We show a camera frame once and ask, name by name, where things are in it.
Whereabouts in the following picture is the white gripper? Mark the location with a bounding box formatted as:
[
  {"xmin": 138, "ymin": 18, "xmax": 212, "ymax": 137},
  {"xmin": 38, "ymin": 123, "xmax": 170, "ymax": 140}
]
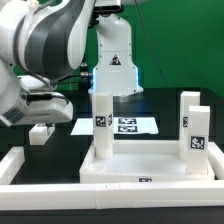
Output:
[{"xmin": 16, "ymin": 75, "xmax": 73, "ymax": 125}]

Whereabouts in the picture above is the white desk tabletop tray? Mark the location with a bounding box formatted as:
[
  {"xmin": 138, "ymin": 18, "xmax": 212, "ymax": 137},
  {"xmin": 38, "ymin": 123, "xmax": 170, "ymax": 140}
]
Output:
[{"xmin": 79, "ymin": 140, "xmax": 215, "ymax": 183}]

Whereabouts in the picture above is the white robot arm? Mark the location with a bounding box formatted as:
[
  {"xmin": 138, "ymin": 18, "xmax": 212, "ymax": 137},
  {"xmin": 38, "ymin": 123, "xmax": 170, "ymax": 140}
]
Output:
[{"xmin": 0, "ymin": 0, "xmax": 143, "ymax": 127}]

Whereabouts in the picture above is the fiducial marker base sheet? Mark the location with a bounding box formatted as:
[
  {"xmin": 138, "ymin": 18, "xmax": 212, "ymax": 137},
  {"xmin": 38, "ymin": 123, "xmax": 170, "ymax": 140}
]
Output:
[{"xmin": 71, "ymin": 117, "xmax": 159, "ymax": 135}]

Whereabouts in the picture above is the white U-shaped obstacle fence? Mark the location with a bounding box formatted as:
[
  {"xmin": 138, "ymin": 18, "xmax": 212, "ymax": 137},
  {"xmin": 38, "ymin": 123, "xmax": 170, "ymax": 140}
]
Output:
[{"xmin": 0, "ymin": 142, "xmax": 224, "ymax": 211}]

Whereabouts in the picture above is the black camera on mount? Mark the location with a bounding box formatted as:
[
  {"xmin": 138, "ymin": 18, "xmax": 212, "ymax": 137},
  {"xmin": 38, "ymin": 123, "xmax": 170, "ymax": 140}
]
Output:
[{"xmin": 94, "ymin": 0, "xmax": 122, "ymax": 13}]

